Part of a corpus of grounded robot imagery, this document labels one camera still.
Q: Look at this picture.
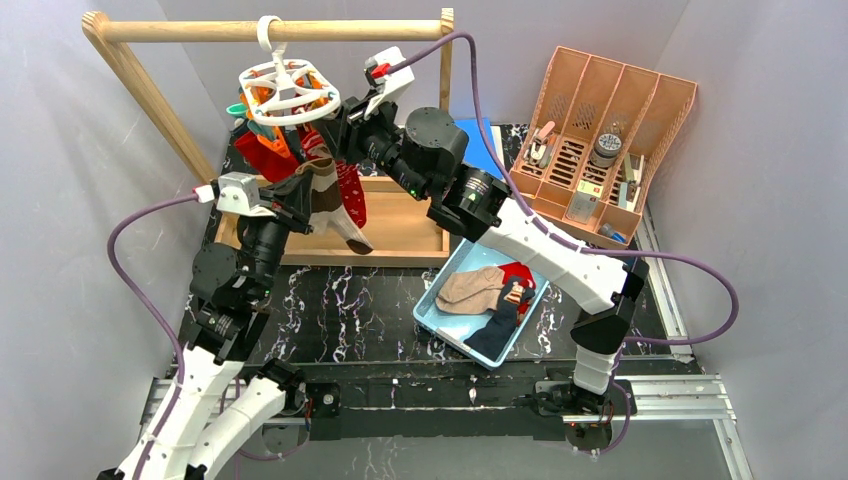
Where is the red santa hanging sock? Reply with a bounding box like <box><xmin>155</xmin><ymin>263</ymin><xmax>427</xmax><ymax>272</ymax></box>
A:
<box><xmin>297</xmin><ymin>126</ymin><xmax>367</xmax><ymax>228</ymax></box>

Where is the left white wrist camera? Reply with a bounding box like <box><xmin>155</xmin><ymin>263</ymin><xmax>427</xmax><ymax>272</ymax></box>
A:
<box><xmin>193</xmin><ymin>172</ymin><xmax>274</xmax><ymax>218</ymax></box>

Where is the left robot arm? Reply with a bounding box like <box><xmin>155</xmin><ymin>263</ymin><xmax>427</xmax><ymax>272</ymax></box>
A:
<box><xmin>98</xmin><ymin>172</ymin><xmax>312</xmax><ymax>479</ymax></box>

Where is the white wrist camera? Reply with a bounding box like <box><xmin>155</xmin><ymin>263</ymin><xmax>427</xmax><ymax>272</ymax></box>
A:
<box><xmin>193</xmin><ymin>172</ymin><xmax>274</xmax><ymax>218</ymax></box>
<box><xmin>363</xmin><ymin>46</ymin><xmax>415</xmax><ymax>119</ymax></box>

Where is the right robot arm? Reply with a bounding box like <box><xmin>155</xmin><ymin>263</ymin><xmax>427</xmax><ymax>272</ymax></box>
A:
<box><xmin>314</xmin><ymin>98</ymin><xmax>648</xmax><ymax>414</ymax></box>

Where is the wooden clothes rack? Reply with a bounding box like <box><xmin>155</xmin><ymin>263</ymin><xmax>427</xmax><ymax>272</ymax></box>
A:
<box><xmin>82</xmin><ymin>8</ymin><xmax>454</xmax><ymax>268</ymax></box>

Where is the blue folder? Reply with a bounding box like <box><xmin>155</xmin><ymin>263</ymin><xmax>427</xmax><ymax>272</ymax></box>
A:
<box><xmin>455</xmin><ymin>117</ymin><xmax>503</xmax><ymax>179</ymax></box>

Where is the navy sock in basket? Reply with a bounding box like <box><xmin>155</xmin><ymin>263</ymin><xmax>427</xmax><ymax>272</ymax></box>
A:
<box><xmin>464</xmin><ymin>286</ymin><xmax>523</xmax><ymax>361</ymax></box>

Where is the brown striped sock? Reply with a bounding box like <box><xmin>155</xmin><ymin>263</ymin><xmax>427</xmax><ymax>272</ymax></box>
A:
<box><xmin>295</xmin><ymin>158</ymin><xmax>373</xmax><ymax>255</ymax></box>

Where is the pink desk file organizer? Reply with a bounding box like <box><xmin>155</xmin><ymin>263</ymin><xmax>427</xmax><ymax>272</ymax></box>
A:
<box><xmin>510</xmin><ymin>47</ymin><xmax>697</xmax><ymax>249</ymax></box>

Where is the long red hanging sock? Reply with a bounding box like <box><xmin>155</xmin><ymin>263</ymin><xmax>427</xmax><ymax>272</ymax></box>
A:
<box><xmin>234</xmin><ymin>131</ymin><xmax>299</xmax><ymax>183</ymax></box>

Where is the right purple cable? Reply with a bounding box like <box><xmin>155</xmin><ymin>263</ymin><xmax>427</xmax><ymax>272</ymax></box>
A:
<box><xmin>387</xmin><ymin>30</ymin><xmax>741</xmax><ymax>348</ymax></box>

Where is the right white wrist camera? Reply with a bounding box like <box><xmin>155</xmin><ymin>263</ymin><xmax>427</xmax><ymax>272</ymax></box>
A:
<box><xmin>363</xmin><ymin>46</ymin><xmax>415</xmax><ymax>119</ymax></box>

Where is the purple cable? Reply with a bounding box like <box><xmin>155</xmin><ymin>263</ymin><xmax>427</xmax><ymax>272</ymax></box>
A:
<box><xmin>387</xmin><ymin>30</ymin><xmax>741</xmax><ymax>348</ymax></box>
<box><xmin>107</xmin><ymin>192</ymin><xmax>217</xmax><ymax>480</ymax></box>

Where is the white sock hanger with clips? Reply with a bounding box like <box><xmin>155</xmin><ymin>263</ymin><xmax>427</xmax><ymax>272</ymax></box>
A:
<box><xmin>227</xmin><ymin>15</ymin><xmax>340</xmax><ymax>158</ymax></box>

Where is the metal base rail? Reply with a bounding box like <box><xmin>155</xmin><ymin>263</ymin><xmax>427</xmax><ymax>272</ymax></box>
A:
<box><xmin>142</xmin><ymin>370</ymin><xmax>737</xmax><ymax>442</ymax></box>

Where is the stapler in organizer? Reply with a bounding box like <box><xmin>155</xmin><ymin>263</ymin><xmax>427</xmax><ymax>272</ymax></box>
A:
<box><xmin>524</xmin><ymin>121</ymin><xmax>556</xmax><ymax>169</ymax></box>

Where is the grey round tin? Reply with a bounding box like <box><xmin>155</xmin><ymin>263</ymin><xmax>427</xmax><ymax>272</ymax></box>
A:
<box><xmin>589</xmin><ymin>133</ymin><xmax>623</xmax><ymax>168</ymax></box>

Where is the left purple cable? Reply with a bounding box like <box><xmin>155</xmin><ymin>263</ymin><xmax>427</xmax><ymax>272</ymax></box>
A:
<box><xmin>107</xmin><ymin>192</ymin><xmax>217</xmax><ymax>480</ymax></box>

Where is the white small box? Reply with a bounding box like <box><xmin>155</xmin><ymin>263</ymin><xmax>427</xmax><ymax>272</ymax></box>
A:
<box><xmin>566</xmin><ymin>180</ymin><xmax>603</xmax><ymax>224</ymax></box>

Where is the light blue plastic basket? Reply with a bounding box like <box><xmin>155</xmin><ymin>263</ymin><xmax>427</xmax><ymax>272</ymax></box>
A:
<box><xmin>413</xmin><ymin>240</ymin><xmax>548</xmax><ymax>370</ymax></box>

